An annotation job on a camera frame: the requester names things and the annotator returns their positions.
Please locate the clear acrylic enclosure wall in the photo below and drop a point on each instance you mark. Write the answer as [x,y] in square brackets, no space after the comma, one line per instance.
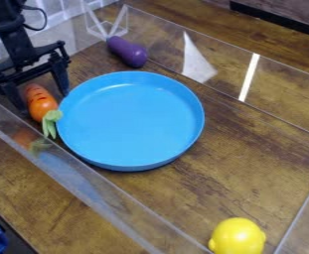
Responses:
[245,170]

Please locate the black bar top right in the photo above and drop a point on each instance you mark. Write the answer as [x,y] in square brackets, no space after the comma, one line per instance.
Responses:
[269,17]

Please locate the purple toy eggplant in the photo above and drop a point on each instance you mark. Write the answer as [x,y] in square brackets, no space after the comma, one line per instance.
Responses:
[131,53]

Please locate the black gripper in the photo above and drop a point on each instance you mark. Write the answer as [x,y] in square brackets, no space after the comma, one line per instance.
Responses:
[52,60]

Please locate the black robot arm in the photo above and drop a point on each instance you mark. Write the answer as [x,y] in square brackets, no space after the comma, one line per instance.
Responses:
[13,36]

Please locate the yellow toy lemon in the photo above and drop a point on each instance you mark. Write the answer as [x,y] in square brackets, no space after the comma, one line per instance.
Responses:
[237,236]

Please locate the blue round plate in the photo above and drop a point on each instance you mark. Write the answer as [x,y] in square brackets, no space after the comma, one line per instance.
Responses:
[131,120]

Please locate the orange toy carrot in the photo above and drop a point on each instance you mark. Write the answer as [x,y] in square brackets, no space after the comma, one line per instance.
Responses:
[43,108]

